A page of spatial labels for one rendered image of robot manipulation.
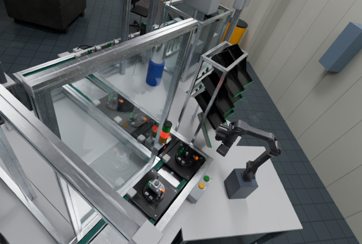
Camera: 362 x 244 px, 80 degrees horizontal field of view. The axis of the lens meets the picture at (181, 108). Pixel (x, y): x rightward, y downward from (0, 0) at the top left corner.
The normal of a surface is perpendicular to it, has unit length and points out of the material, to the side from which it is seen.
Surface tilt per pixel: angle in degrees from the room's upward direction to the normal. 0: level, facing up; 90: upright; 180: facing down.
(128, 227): 0
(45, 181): 0
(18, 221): 0
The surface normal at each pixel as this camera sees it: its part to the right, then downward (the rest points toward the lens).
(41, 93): 0.79, 0.55
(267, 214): 0.24, -0.69
